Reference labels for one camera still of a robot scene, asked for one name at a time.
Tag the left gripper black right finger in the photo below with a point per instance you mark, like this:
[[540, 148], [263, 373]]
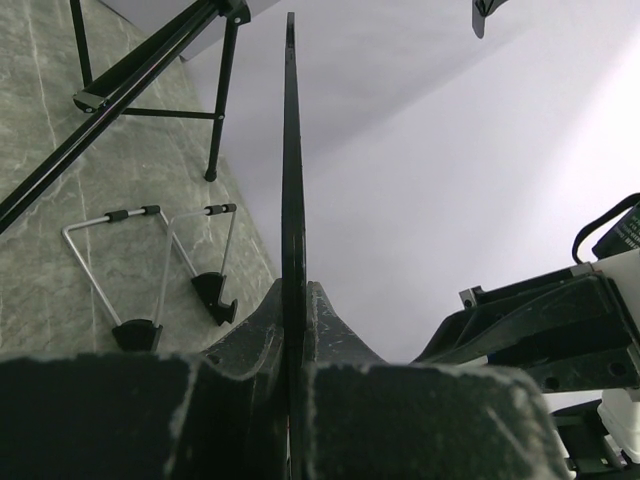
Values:
[[366, 419]]

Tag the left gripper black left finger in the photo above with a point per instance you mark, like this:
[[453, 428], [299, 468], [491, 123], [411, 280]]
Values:
[[219, 414]]

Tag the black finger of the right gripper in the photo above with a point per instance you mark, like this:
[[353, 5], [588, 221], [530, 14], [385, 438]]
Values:
[[573, 335]]

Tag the black perforated music stand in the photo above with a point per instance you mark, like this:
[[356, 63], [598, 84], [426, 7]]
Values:
[[110, 95]]

